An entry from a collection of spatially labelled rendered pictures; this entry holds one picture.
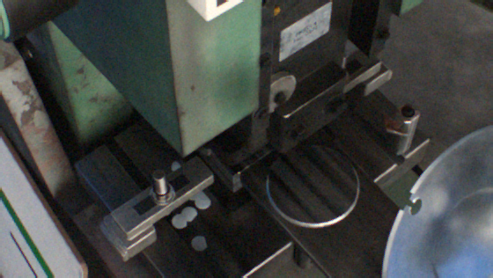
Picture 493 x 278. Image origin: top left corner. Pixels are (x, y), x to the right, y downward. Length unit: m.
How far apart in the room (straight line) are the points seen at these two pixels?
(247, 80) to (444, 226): 0.32
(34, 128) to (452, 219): 0.64
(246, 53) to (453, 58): 1.57
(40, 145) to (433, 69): 1.26
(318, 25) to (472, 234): 0.29
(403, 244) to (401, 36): 1.34
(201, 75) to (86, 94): 0.47
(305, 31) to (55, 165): 0.56
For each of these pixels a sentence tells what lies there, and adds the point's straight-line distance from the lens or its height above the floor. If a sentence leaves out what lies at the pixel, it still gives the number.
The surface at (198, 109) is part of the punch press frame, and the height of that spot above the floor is 1.12.
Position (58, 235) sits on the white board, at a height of 0.58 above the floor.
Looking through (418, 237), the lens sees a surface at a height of 0.86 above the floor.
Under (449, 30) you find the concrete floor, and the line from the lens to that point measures 2.37.
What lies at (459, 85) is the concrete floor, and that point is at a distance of 2.26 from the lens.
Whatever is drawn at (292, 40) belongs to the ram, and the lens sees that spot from 0.91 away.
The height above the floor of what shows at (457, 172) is 0.91.
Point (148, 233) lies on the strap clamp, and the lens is 1.16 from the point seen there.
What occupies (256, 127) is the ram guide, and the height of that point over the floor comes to 1.01.
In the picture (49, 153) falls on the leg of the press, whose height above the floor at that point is 0.67.
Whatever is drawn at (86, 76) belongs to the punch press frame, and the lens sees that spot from 1.17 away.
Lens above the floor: 1.78
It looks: 57 degrees down
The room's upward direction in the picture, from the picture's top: 6 degrees clockwise
